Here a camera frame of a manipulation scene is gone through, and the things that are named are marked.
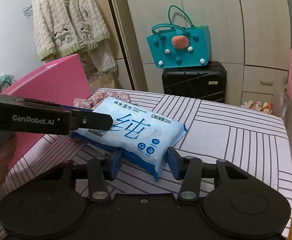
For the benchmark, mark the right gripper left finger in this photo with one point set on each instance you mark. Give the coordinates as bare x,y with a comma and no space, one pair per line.
99,171

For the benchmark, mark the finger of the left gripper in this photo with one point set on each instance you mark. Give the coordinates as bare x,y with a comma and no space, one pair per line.
35,116

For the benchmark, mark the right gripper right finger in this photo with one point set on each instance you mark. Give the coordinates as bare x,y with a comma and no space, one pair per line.
189,170

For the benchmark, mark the blue wet wipes pack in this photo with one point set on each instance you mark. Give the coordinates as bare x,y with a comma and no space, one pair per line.
141,135

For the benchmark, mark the pink floral scrunchie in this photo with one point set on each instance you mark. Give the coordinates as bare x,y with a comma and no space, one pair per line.
96,98

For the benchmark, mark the cluttered shelf items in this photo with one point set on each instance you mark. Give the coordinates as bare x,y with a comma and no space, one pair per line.
6,80

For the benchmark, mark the striped pink tablecloth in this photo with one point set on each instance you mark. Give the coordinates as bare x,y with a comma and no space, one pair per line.
245,191

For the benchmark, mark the pink cardboard box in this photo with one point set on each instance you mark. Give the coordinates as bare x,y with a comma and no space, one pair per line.
59,81

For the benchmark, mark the cream fleece jacket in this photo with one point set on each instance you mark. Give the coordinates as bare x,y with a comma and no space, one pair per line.
67,27

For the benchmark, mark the black suitcase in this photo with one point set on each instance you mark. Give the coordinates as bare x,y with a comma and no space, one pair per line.
200,82

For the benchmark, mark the brown paper bag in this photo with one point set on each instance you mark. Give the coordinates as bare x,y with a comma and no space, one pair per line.
102,80

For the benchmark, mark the floral gift bag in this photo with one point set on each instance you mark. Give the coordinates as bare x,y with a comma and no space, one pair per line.
266,107

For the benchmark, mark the teal felt handbag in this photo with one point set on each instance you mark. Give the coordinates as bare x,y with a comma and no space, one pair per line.
173,46

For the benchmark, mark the beige wardrobe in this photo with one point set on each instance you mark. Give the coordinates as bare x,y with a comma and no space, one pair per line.
250,38

